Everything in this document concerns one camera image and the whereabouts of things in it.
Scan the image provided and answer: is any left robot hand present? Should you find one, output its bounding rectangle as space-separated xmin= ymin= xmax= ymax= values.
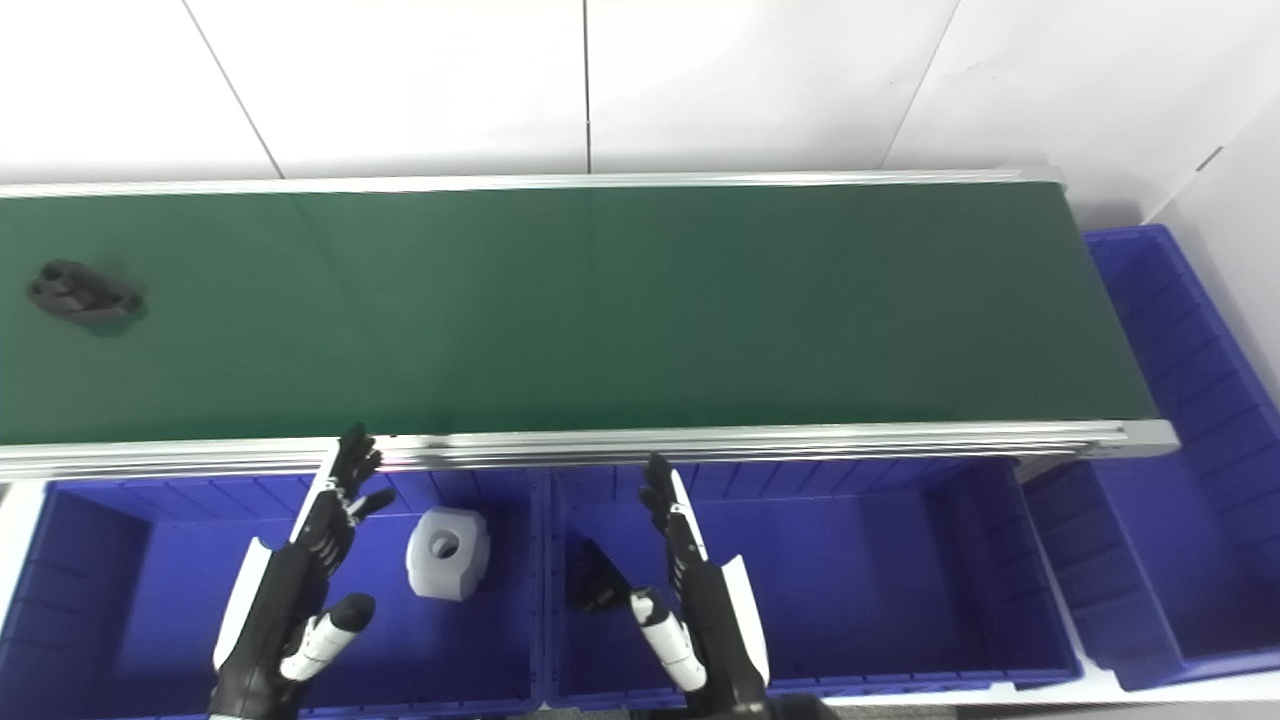
xmin=208 ymin=423 xmax=397 ymax=720

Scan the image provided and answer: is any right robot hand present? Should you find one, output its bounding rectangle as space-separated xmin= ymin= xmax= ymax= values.
xmin=630 ymin=452 xmax=772 ymax=720

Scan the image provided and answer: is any black flange part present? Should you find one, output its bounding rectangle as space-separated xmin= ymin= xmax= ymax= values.
xmin=26 ymin=260 xmax=144 ymax=322

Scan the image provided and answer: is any black angular part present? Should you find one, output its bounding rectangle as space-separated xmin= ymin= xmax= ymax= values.
xmin=567 ymin=540 xmax=634 ymax=614

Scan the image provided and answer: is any blue plastic bin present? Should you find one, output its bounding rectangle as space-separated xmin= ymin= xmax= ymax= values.
xmin=0 ymin=470 xmax=550 ymax=720
xmin=545 ymin=458 xmax=1087 ymax=712
xmin=1020 ymin=225 xmax=1280 ymax=692

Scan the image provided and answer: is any green conveyor belt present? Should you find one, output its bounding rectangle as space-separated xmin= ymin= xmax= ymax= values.
xmin=0 ymin=165 xmax=1182 ymax=484
xmin=0 ymin=183 xmax=1161 ymax=446

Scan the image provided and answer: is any white block part with hole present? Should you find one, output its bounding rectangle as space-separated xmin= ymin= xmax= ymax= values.
xmin=405 ymin=507 xmax=492 ymax=602

